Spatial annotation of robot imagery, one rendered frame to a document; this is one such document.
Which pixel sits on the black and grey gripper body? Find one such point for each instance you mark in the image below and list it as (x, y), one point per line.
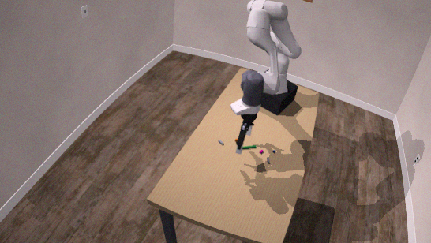
(248, 118)

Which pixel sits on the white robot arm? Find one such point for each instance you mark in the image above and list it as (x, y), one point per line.
(279, 45)

